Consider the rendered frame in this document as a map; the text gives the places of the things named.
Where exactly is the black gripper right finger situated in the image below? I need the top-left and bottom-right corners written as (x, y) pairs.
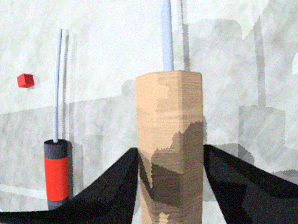
top-left (204, 144), bottom-right (298, 224)

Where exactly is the red-handled screwdriver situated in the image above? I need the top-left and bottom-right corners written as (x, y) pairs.
top-left (44, 28), bottom-right (69, 210)

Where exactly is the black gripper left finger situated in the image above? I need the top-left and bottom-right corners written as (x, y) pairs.
top-left (0, 148), bottom-right (138, 224)

